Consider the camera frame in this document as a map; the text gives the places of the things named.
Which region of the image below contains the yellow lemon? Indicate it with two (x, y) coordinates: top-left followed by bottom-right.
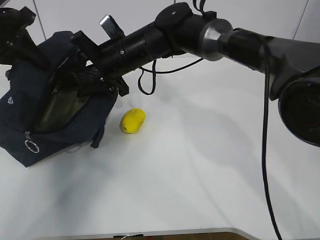
(120, 108), (146, 134)

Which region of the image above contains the dark blue lunch bag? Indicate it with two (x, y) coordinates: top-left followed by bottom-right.
(0, 31), (118, 167)

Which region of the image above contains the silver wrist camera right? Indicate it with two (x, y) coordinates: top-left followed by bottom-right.
(99, 15), (125, 39)

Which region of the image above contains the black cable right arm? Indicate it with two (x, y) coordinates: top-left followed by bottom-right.
(137, 0), (283, 240)

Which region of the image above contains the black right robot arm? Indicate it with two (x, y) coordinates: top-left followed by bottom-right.
(70, 2), (320, 146)

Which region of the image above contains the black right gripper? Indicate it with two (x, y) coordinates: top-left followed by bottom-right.
(58, 30), (148, 97)

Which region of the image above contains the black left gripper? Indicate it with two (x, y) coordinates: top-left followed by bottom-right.
(0, 6), (50, 70)

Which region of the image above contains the glass container with green lid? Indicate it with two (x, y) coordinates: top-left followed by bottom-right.
(34, 84), (92, 132)

